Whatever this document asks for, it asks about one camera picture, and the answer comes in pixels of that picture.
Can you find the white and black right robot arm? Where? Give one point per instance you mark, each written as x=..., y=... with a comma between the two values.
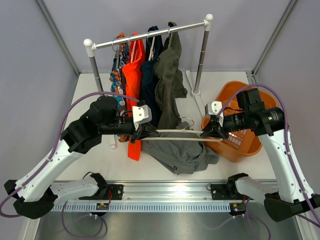
x=263, y=112

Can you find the orange plastic basket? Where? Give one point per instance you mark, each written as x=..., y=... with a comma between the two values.
x=240, y=144

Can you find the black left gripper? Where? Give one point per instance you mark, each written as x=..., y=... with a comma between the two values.
x=143, y=131

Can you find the silver clothes rack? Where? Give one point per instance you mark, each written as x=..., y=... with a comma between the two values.
x=194, y=84

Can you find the slotted white cable duct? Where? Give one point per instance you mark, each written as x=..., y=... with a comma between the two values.
x=144, y=207

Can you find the colourful patterned shorts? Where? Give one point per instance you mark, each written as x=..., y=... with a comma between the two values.
x=118, y=82

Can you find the beige hanger of olive shorts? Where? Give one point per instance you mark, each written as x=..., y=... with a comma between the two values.
x=169, y=39

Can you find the cream hanger of grey shorts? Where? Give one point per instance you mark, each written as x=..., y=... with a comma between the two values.
x=182, y=135

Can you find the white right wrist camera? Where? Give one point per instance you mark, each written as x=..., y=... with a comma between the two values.
x=214, y=109

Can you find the bright orange shorts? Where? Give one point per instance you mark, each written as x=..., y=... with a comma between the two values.
x=133, y=75

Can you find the olive green shorts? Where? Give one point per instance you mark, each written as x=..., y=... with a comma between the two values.
x=170, y=84

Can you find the aluminium mounting rail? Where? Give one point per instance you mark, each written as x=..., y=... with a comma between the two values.
x=162, y=191

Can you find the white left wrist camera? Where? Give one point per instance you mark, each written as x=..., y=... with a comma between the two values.
x=141, y=115

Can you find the grey shorts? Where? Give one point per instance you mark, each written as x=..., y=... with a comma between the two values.
x=181, y=157

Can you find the hanger of patterned shorts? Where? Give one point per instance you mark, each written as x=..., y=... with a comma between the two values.
x=116, y=60

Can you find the navy blue shorts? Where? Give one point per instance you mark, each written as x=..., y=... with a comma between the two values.
x=149, y=80

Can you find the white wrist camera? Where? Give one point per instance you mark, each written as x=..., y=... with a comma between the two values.
x=214, y=109
x=141, y=115

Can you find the hanger of orange shorts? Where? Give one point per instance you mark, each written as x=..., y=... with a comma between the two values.
x=132, y=50

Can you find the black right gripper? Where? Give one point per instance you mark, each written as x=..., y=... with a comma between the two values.
x=214, y=129

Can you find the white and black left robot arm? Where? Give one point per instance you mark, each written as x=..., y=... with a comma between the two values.
x=36, y=193

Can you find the hanger of navy shorts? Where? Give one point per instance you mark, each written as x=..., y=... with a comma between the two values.
x=152, y=47

